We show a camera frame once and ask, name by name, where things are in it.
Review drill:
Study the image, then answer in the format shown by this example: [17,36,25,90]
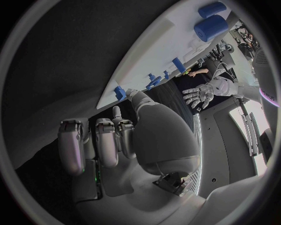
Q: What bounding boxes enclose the blue thick cylinder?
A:
[193,15,229,43]

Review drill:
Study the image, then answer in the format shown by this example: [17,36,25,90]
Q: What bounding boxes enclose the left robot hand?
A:
[181,83,215,109]

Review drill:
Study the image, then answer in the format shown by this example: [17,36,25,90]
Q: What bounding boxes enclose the blue long cylinder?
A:
[197,1,227,19]

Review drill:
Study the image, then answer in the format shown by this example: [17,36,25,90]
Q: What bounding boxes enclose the blue block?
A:
[113,86,127,102]

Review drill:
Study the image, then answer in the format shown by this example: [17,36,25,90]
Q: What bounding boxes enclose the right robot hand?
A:
[57,89,206,225]

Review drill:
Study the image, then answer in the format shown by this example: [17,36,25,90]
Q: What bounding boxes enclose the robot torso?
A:
[251,46,281,166]

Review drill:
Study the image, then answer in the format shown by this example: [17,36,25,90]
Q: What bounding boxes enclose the person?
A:
[186,67,210,77]

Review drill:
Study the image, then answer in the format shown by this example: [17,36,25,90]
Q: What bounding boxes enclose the white task board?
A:
[96,0,241,110]

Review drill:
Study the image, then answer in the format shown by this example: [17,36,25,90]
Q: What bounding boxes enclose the white cable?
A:
[211,62,238,82]

